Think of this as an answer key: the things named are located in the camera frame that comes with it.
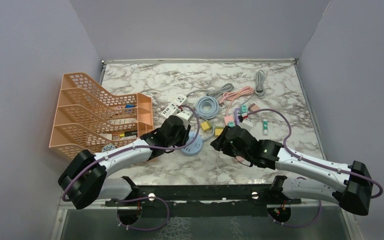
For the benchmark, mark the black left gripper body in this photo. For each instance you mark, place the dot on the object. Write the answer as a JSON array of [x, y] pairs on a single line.
[[181, 138]]

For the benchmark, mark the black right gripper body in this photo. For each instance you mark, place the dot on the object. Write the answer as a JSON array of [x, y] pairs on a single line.
[[226, 146]]

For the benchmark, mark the teal charger adapter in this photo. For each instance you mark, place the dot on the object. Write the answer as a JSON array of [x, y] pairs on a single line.
[[244, 110], [231, 124]]

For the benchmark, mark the yellow olive charger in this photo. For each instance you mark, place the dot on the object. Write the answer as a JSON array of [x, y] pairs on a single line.
[[218, 130], [206, 126]]

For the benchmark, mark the pink brown charger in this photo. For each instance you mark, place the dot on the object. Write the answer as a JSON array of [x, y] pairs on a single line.
[[253, 107]]

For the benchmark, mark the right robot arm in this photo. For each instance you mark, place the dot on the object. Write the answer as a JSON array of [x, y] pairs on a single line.
[[350, 186]]

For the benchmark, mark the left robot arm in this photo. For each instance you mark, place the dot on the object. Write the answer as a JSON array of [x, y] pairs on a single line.
[[86, 179]]

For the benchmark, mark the white power strip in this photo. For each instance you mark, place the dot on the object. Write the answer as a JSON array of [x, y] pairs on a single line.
[[173, 106]]

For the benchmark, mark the pink power strip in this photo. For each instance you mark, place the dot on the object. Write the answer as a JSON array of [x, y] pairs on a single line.
[[228, 118]]

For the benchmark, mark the blue round power socket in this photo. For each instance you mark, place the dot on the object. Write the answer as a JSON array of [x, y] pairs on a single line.
[[195, 147]]

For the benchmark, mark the purple power strip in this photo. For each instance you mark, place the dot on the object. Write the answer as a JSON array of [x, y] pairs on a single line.
[[237, 116]]

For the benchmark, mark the white green glue stick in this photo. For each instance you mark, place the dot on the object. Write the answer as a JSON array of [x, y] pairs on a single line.
[[265, 127]]

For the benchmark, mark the orange plastic file organizer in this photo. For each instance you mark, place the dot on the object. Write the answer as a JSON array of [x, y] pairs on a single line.
[[90, 117]]

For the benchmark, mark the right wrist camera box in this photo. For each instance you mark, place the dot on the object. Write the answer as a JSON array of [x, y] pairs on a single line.
[[246, 124]]

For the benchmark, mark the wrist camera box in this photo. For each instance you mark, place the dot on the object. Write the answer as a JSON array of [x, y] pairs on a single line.
[[185, 116], [246, 124]]

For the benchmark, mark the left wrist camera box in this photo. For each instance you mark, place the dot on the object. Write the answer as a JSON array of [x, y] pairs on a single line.
[[185, 116]]

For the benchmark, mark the black metal base rail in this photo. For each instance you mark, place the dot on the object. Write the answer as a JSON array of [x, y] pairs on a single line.
[[153, 201]]

